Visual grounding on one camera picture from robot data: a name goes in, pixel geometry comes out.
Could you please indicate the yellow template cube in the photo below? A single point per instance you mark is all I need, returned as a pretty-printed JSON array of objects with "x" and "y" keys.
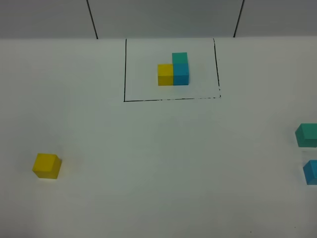
[{"x": 165, "y": 74}]

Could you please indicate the blue template cube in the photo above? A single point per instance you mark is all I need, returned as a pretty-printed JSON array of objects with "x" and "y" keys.
[{"x": 180, "y": 74}]

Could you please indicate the green template cube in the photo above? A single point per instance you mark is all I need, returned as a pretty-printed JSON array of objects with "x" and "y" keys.
[{"x": 180, "y": 58}]

